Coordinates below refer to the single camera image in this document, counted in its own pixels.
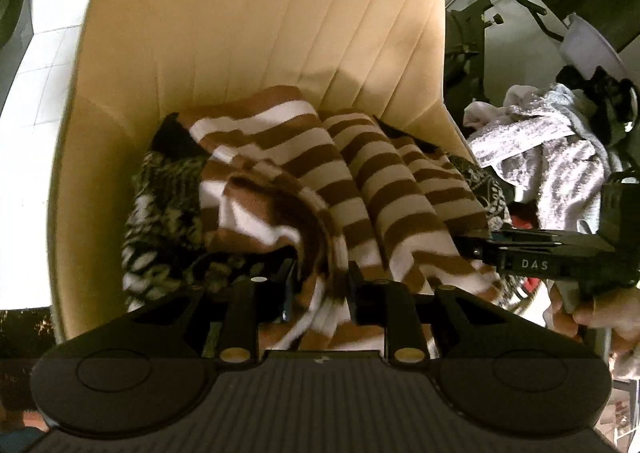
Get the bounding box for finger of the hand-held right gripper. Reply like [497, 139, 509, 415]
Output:
[452, 229, 511, 274]

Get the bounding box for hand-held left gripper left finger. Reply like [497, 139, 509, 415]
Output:
[130, 258, 301, 364]

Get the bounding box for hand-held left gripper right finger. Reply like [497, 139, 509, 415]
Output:
[347, 260, 521, 366]

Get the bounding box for brown and pink striped sweater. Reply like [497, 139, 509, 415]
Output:
[177, 85, 506, 351]

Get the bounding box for person's right hand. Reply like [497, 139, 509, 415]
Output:
[547, 275, 640, 354]

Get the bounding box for red garment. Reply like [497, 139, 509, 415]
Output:
[510, 214, 541, 236]

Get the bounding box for white grey mottled garment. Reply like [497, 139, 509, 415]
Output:
[462, 83, 626, 234]

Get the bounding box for black white patterned garment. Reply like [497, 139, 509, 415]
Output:
[121, 113, 511, 314]

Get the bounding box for black fuzzy cloth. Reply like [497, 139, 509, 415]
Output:
[555, 65, 640, 144]

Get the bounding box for white plastic basin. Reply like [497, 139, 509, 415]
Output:
[557, 14, 628, 80]

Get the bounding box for beige upholstered chair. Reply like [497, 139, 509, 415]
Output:
[47, 0, 481, 339]

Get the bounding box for dark grey appliance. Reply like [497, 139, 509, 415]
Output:
[0, 0, 36, 108]

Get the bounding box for black metal frame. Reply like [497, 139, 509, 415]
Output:
[442, 0, 571, 104]

